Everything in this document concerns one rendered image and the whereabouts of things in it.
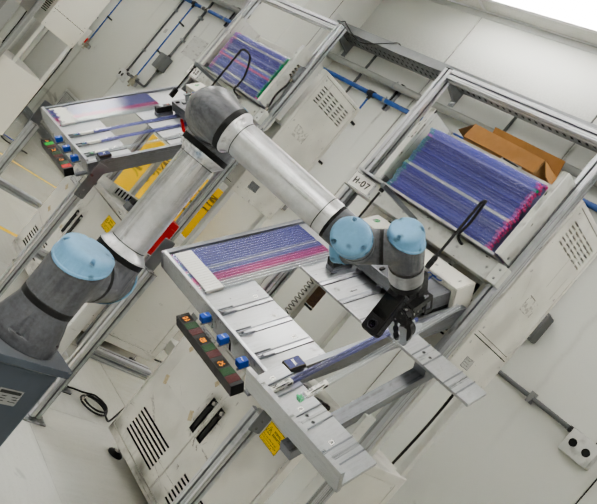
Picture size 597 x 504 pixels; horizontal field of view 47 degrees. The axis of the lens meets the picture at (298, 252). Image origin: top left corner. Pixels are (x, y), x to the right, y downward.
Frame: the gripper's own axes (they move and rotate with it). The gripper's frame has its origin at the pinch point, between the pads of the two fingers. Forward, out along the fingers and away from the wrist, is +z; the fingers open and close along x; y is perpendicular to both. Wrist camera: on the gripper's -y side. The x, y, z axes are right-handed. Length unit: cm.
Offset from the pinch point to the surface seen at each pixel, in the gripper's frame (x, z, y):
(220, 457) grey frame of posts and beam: 19, 29, -44
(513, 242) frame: 14, 20, 61
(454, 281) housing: 21, 31, 44
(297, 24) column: 315, 108, 200
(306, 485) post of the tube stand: -2.4, 27.0, -32.2
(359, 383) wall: 102, 204, 69
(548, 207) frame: 14, 14, 75
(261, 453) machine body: 27, 57, -29
